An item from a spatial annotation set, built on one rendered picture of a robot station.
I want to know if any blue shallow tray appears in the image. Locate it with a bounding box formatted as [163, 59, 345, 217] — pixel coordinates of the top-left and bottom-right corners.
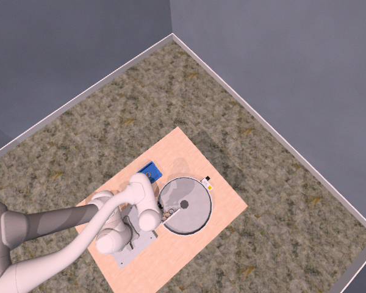
[137, 161, 163, 184]

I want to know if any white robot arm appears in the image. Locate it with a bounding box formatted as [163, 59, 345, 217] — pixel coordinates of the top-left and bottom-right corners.
[0, 172, 163, 293]

